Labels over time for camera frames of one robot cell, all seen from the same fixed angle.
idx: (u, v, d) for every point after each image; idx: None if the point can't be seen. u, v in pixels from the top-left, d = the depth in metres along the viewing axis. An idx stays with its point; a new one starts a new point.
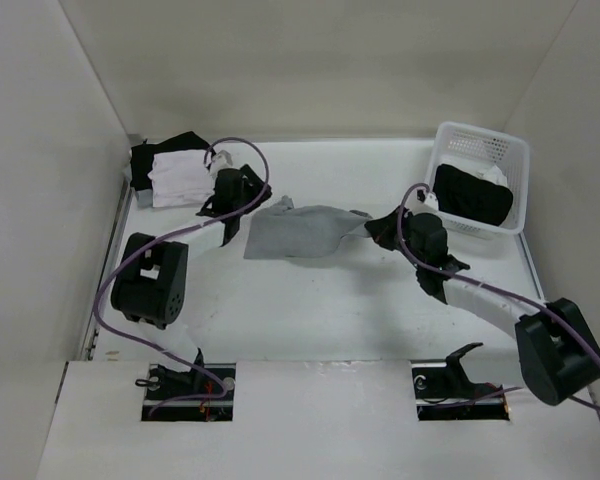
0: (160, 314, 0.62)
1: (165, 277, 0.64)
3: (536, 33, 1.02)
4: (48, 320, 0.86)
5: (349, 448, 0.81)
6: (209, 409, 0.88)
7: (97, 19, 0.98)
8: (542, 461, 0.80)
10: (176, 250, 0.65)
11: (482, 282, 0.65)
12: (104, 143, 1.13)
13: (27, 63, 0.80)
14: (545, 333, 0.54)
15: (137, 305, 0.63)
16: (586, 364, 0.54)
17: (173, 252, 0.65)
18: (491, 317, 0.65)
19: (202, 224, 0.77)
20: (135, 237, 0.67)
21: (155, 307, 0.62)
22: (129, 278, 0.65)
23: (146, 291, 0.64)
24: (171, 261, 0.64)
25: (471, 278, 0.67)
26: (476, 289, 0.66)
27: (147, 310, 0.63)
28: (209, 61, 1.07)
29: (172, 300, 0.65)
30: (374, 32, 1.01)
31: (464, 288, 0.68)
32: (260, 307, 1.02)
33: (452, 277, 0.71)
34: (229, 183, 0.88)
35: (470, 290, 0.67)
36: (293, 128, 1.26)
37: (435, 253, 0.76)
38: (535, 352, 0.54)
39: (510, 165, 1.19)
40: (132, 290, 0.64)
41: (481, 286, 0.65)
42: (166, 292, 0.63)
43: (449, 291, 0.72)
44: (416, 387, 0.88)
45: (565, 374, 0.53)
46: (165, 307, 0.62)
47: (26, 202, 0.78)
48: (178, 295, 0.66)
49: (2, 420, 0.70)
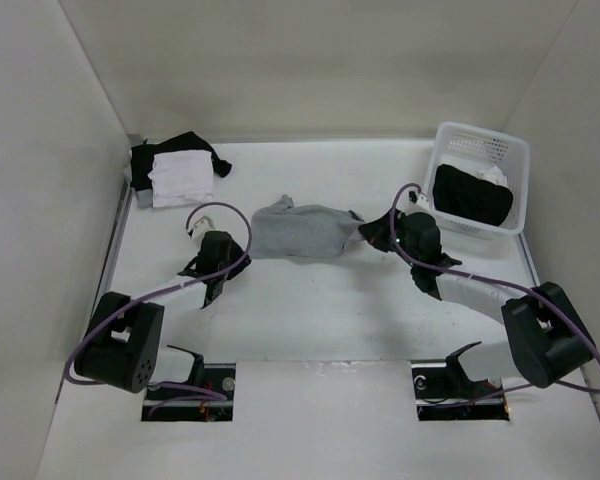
0: (126, 384, 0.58)
1: (134, 343, 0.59)
3: (537, 34, 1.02)
4: (48, 322, 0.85)
5: (349, 447, 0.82)
6: (209, 409, 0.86)
7: (97, 18, 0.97)
8: (541, 460, 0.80)
10: (148, 314, 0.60)
11: (471, 274, 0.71)
12: (103, 142, 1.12)
13: (26, 62, 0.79)
14: (531, 313, 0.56)
15: (103, 372, 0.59)
16: (575, 346, 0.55)
17: (145, 317, 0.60)
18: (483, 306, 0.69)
19: (183, 283, 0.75)
20: (109, 297, 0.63)
21: (123, 375, 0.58)
22: (96, 342, 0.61)
23: (114, 357, 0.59)
24: (142, 325, 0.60)
25: (462, 271, 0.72)
26: (467, 280, 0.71)
27: (115, 380, 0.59)
28: (209, 61, 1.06)
29: (140, 370, 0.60)
30: (375, 32, 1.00)
31: (455, 280, 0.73)
32: (260, 309, 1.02)
33: (445, 271, 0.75)
34: (215, 245, 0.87)
35: (462, 282, 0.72)
36: (293, 128, 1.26)
37: (429, 252, 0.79)
38: (521, 331, 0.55)
39: (510, 166, 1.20)
40: (99, 355, 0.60)
41: (471, 278, 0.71)
42: (133, 361, 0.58)
43: (444, 285, 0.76)
44: (416, 387, 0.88)
45: (553, 355, 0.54)
46: (132, 376, 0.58)
47: (27, 203, 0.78)
48: (148, 361, 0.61)
49: (3, 422, 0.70)
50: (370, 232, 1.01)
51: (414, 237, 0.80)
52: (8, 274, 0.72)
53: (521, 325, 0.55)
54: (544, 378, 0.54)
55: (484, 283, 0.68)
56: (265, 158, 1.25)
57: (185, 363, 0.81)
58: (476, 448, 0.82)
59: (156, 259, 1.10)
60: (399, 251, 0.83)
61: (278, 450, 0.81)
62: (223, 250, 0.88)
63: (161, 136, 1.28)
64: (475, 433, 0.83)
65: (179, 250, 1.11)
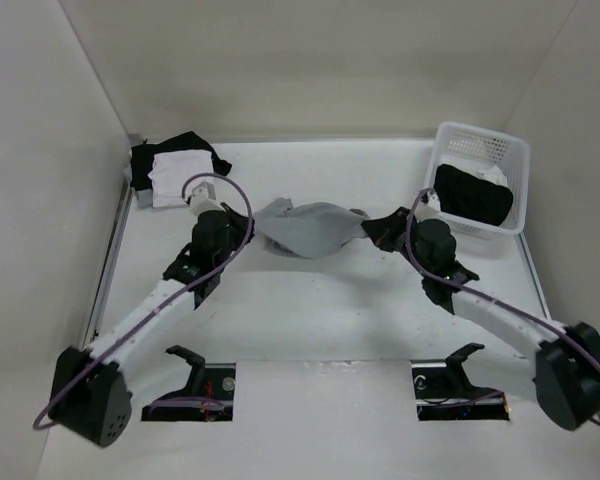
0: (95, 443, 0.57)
1: (93, 410, 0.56)
3: (537, 35, 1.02)
4: (48, 322, 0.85)
5: (349, 448, 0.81)
6: (209, 409, 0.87)
7: (97, 18, 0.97)
8: (543, 460, 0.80)
10: (110, 376, 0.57)
11: (495, 299, 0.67)
12: (103, 142, 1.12)
13: (27, 61, 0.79)
14: (562, 358, 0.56)
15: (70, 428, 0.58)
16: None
17: (105, 379, 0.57)
18: (505, 334, 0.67)
19: (156, 310, 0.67)
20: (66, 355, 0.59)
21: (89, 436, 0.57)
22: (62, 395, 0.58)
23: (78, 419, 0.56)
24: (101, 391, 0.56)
25: (484, 295, 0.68)
26: (492, 306, 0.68)
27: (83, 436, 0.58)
28: (209, 61, 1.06)
29: (112, 424, 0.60)
30: (376, 32, 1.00)
31: (476, 303, 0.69)
32: (260, 309, 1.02)
33: (461, 290, 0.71)
34: (207, 232, 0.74)
35: (482, 305, 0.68)
36: (293, 128, 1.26)
37: (442, 262, 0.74)
38: (551, 377, 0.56)
39: (510, 166, 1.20)
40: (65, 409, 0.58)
41: (494, 303, 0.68)
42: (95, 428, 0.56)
43: (459, 306, 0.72)
44: (416, 387, 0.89)
45: (581, 397, 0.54)
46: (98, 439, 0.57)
47: (26, 204, 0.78)
48: (122, 414, 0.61)
49: (2, 422, 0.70)
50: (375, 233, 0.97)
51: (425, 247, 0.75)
52: (8, 274, 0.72)
53: (555, 373, 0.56)
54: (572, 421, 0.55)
55: (511, 313, 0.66)
56: (265, 158, 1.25)
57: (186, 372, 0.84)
58: (476, 448, 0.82)
59: (156, 259, 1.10)
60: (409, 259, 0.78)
61: (278, 451, 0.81)
62: (220, 239, 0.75)
63: (161, 136, 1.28)
64: (475, 433, 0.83)
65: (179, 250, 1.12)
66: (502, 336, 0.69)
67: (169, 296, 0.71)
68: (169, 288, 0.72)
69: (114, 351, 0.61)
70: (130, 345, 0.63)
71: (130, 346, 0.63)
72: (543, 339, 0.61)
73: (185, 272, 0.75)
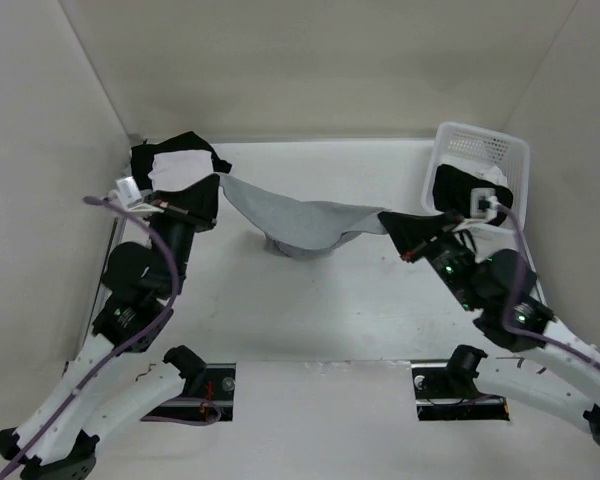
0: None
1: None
3: (537, 35, 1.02)
4: (48, 322, 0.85)
5: (348, 448, 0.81)
6: (209, 409, 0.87)
7: (97, 18, 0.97)
8: (543, 460, 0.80)
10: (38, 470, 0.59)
11: (595, 363, 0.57)
12: (103, 142, 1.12)
13: (27, 62, 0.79)
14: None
15: None
16: None
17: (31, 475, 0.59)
18: (583, 385, 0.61)
19: (74, 392, 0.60)
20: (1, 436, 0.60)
21: None
22: None
23: None
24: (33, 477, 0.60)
25: (583, 356, 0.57)
26: (590, 369, 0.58)
27: None
28: (209, 61, 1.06)
29: (74, 471, 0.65)
30: (375, 32, 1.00)
31: (568, 361, 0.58)
32: (260, 308, 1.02)
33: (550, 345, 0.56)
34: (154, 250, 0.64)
35: (576, 364, 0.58)
36: (293, 128, 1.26)
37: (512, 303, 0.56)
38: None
39: (510, 166, 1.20)
40: None
41: (593, 365, 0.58)
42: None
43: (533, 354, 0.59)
44: (416, 387, 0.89)
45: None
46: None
47: (27, 204, 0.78)
48: (83, 467, 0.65)
49: (3, 422, 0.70)
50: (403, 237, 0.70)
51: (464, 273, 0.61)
52: (9, 274, 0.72)
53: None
54: None
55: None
56: (265, 158, 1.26)
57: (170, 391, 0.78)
58: (476, 448, 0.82)
59: None
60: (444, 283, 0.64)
61: (278, 451, 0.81)
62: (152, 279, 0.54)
63: (161, 136, 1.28)
64: (475, 433, 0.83)
65: None
66: (575, 382, 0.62)
67: (94, 364, 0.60)
68: (94, 349, 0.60)
69: (32, 448, 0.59)
70: (52, 433, 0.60)
71: (50, 437, 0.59)
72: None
73: (116, 320, 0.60)
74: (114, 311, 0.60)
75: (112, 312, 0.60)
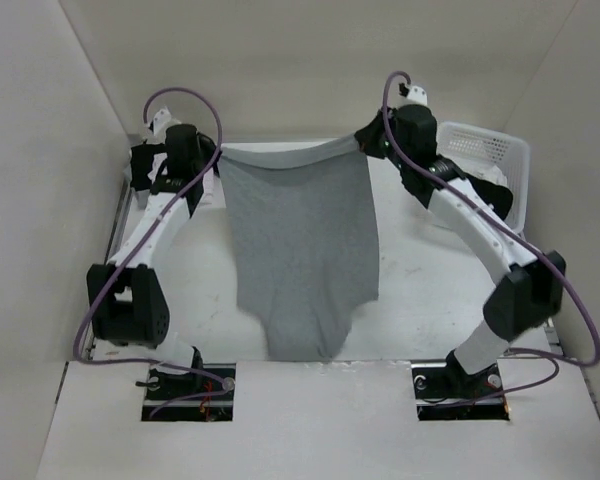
0: (149, 337, 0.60)
1: (141, 307, 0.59)
3: (536, 36, 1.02)
4: (49, 320, 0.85)
5: (349, 448, 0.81)
6: (209, 409, 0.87)
7: (97, 18, 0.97)
8: (543, 460, 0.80)
10: (144, 277, 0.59)
11: (478, 208, 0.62)
12: (103, 142, 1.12)
13: (27, 62, 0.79)
14: (527, 284, 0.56)
15: (125, 329, 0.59)
16: (543, 308, 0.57)
17: (139, 282, 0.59)
18: (467, 238, 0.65)
19: (161, 215, 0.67)
20: (93, 269, 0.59)
21: (143, 329, 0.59)
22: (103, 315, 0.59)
23: (129, 325, 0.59)
24: (143, 287, 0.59)
25: (469, 201, 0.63)
26: (472, 216, 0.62)
27: (135, 333, 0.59)
28: (208, 61, 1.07)
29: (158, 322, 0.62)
30: (375, 32, 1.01)
31: (456, 207, 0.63)
32: (259, 309, 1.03)
33: (446, 187, 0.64)
34: (181, 141, 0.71)
35: (462, 210, 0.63)
36: (293, 129, 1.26)
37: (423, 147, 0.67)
38: (514, 300, 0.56)
39: (510, 166, 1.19)
40: (116, 322, 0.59)
41: (477, 212, 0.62)
42: (149, 328, 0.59)
43: (437, 207, 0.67)
44: (416, 387, 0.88)
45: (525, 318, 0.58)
46: (152, 330, 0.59)
47: (26, 203, 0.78)
48: (163, 315, 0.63)
49: (3, 420, 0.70)
50: (361, 135, 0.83)
51: (414, 119, 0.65)
52: (9, 274, 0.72)
53: (514, 296, 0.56)
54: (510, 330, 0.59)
55: (491, 226, 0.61)
56: None
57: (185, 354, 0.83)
58: (476, 448, 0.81)
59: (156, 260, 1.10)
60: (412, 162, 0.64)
61: (277, 451, 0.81)
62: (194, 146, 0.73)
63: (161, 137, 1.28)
64: (475, 432, 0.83)
65: (180, 250, 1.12)
66: (461, 236, 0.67)
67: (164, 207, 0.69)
68: (162, 200, 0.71)
69: (137, 258, 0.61)
70: (149, 250, 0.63)
71: (149, 252, 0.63)
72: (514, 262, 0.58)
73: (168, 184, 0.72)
74: (166, 180, 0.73)
75: (163, 180, 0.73)
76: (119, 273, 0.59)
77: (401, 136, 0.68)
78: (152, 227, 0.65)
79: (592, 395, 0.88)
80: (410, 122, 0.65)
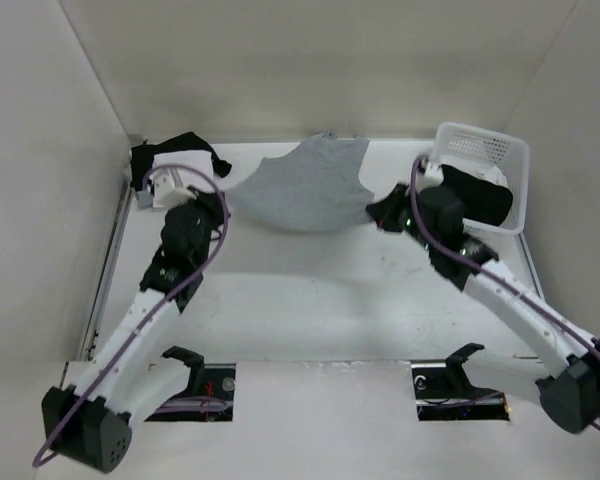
0: (99, 467, 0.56)
1: (92, 441, 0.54)
3: (536, 35, 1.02)
4: (48, 321, 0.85)
5: (348, 447, 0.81)
6: (210, 409, 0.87)
7: (97, 18, 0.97)
8: (543, 461, 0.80)
10: (99, 412, 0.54)
11: (520, 293, 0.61)
12: (103, 142, 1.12)
13: (27, 62, 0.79)
14: (587, 380, 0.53)
15: (77, 455, 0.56)
16: None
17: (92, 417, 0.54)
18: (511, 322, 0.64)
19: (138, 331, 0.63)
20: (54, 392, 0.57)
21: (95, 459, 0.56)
22: (57, 442, 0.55)
23: (82, 454, 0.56)
24: (93, 421, 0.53)
25: (508, 286, 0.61)
26: (515, 301, 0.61)
27: (87, 460, 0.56)
28: (208, 61, 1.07)
29: (115, 448, 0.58)
30: (374, 31, 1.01)
31: (496, 291, 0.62)
32: (259, 308, 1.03)
33: (482, 273, 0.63)
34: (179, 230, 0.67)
35: (503, 295, 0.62)
36: (293, 128, 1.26)
37: (451, 232, 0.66)
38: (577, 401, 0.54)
39: (510, 166, 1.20)
40: (68, 449, 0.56)
41: (519, 297, 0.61)
42: (99, 462, 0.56)
43: (478, 293, 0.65)
44: (416, 387, 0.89)
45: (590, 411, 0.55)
46: (105, 461, 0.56)
47: (27, 202, 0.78)
48: (122, 439, 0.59)
49: (3, 421, 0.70)
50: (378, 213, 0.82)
51: (440, 206, 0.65)
52: (9, 274, 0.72)
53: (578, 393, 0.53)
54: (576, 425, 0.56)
55: (535, 313, 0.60)
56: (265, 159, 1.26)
57: (178, 372, 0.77)
58: (476, 447, 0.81)
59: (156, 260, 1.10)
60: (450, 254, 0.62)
61: (278, 451, 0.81)
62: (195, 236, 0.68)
63: (161, 136, 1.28)
64: (475, 433, 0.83)
65: None
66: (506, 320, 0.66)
67: (148, 312, 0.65)
68: (149, 301, 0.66)
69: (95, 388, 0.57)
70: (114, 375, 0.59)
71: (112, 378, 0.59)
72: (569, 352, 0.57)
73: (162, 277, 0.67)
74: (159, 272, 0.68)
75: (157, 273, 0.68)
76: (77, 405, 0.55)
77: (426, 219, 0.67)
78: (125, 342, 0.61)
79: None
80: (435, 207, 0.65)
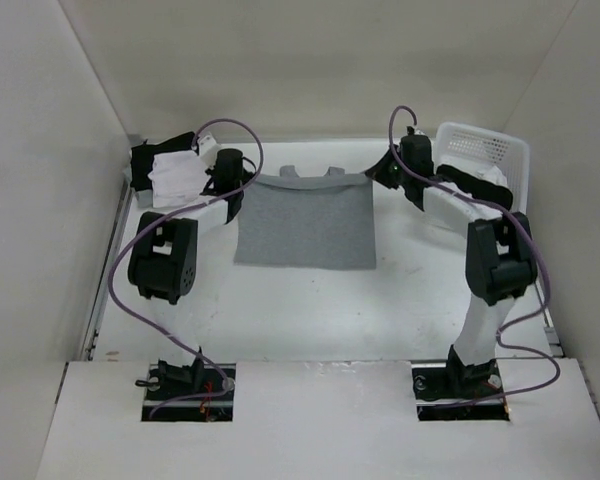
0: (176, 285, 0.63)
1: (177, 249, 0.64)
3: (535, 36, 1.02)
4: (48, 321, 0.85)
5: (349, 448, 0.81)
6: (209, 409, 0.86)
7: (98, 18, 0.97)
8: (544, 461, 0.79)
10: (187, 226, 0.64)
11: (455, 192, 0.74)
12: (103, 142, 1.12)
13: (28, 64, 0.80)
14: (488, 232, 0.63)
15: (154, 276, 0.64)
16: (518, 269, 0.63)
17: (182, 229, 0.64)
18: (448, 217, 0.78)
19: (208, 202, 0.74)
20: (148, 214, 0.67)
21: (172, 277, 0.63)
22: (143, 255, 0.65)
23: (162, 268, 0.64)
24: (184, 235, 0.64)
25: (448, 188, 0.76)
26: (449, 196, 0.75)
27: (163, 283, 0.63)
28: (208, 61, 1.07)
29: (186, 276, 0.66)
30: (374, 32, 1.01)
31: (440, 195, 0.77)
32: (260, 308, 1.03)
33: (433, 186, 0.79)
34: (229, 163, 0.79)
35: (443, 196, 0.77)
36: (293, 128, 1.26)
37: (421, 167, 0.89)
38: (480, 246, 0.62)
39: (510, 166, 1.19)
40: (150, 263, 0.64)
41: (454, 195, 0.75)
42: (180, 269, 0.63)
43: (429, 202, 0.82)
44: (416, 387, 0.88)
45: (501, 280, 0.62)
46: (180, 280, 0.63)
47: (26, 202, 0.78)
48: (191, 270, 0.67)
49: (3, 420, 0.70)
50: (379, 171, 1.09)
51: (414, 142, 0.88)
52: (9, 274, 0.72)
53: (479, 245, 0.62)
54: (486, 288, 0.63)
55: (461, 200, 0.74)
56: (265, 158, 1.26)
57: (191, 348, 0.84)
58: (475, 447, 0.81)
59: None
60: (411, 172, 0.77)
61: (279, 450, 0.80)
62: (239, 170, 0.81)
63: (161, 136, 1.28)
64: (475, 433, 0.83)
65: None
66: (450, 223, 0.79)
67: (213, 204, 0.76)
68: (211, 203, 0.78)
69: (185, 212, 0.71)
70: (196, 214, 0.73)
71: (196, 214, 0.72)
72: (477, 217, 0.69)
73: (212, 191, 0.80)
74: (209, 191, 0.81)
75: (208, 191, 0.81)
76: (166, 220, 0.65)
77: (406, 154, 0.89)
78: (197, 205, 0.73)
79: (592, 395, 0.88)
80: (410, 143, 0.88)
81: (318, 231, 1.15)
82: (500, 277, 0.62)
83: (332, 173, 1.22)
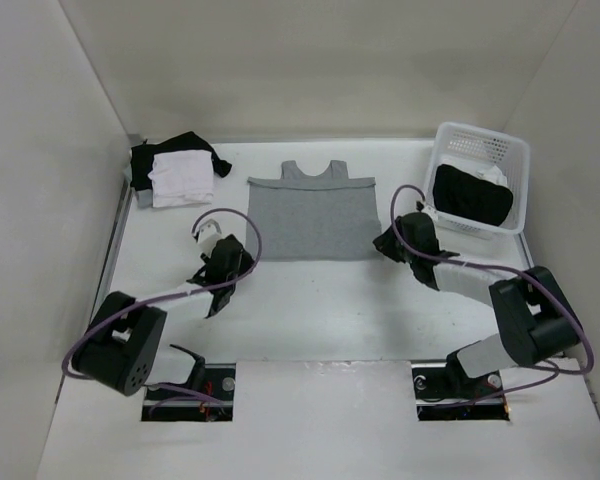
0: (119, 382, 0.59)
1: (134, 339, 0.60)
3: (535, 36, 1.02)
4: (48, 321, 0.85)
5: (348, 447, 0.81)
6: (209, 409, 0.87)
7: (97, 18, 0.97)
8: (544, 461, 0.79)
10: (150, 317, 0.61)
11: (465, 261, 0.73)
12: (103, 142, 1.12)
13: (28, 64, 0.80)
14: (514, 295, 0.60)
15: (99, 369, 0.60)
16: (560, 328, 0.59)
17: (145, 318, 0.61)
18: (475, 292, 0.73)
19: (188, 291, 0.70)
20: (116, 296, 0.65)
21: (117, 372, 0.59)
22: (96, 340, 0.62)
23: (112, 357, 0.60)
24: (144, 326, 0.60)
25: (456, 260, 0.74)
26: (459, 267, 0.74)
27: (107, 377, 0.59)
28: (208, 61, 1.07)
29: (136, 371, 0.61)
30: (374, 32, 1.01)
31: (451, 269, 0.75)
32: (259, 308, 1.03)
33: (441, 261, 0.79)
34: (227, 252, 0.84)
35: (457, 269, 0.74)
36: (292, 127, 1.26)
37: (428, 245, 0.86)
38: (513, 312, 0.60)
39: (510, 166, 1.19)
40: (100, 351, 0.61)
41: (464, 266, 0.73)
42: (129, 363, 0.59)
43: (442, 279, 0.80)
44: (416, 387, 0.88)
45: (546, 344, 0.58)
46: (126, 377, 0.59)
47: (26, 202, 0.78)
48: (144, 365, 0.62)
49: (3, 420, 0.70)
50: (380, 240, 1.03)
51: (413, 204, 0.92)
52: (8, 274, 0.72)
53: (509, 309, 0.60)
54: (532, 356, 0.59)
55: (474, 269, 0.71)
56: (265, 158, 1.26)
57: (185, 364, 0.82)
58: (475, 447, 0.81)
59: (157, 260, 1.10)
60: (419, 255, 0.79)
61: (279, 450, 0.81)
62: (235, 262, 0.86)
63: (161, 136, 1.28)
64: (475, 433, 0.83)
65: (180, 250, 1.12)
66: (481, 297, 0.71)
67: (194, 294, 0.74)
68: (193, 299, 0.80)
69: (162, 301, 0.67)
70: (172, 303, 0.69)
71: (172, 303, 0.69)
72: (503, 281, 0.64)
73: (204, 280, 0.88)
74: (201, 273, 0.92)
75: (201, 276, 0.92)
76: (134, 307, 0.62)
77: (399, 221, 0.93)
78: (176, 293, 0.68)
79: (592, 395, 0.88)
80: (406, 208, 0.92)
81: (318, 230, 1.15)
82: (542, 341, 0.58)
83: (334, 167, 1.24)
